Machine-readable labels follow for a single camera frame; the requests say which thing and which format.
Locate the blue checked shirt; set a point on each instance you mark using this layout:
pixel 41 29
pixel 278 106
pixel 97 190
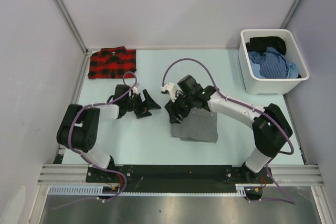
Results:
pixel 268 65

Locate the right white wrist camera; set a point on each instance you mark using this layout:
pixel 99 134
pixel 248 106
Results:
pixel 171 90

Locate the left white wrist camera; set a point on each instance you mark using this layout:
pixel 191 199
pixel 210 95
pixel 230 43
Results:
pixel 134 89

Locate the red black plaid shirt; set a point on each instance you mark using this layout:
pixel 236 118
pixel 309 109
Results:
pixel 112 63

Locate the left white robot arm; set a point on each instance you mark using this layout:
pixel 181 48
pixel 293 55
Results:
pixel 79 128

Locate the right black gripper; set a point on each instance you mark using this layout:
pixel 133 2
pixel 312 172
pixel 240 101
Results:
pixel 174 110

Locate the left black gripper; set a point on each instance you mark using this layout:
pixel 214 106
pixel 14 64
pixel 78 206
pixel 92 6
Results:
pixel 147 105

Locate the white slotted cable duct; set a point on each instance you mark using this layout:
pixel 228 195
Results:
pixel 105 191

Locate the aluminium frame rail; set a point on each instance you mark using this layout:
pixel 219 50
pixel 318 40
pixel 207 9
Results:
pixel 284 175

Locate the black shirt in bin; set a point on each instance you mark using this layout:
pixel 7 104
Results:
pixel 260 44

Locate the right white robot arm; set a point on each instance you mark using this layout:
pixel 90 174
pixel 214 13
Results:
pixel 270 128

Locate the white plastic bin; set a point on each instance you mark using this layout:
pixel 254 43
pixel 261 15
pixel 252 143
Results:
pixel 256 85

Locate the grey long sleeve shirt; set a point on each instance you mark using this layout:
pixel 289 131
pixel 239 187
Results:
pixel 199 126

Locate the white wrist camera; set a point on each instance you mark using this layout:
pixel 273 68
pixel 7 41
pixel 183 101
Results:
pixel 134 89
pixel 171 90

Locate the light blue shirt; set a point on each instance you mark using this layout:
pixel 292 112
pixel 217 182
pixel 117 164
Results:
pixel 292 71

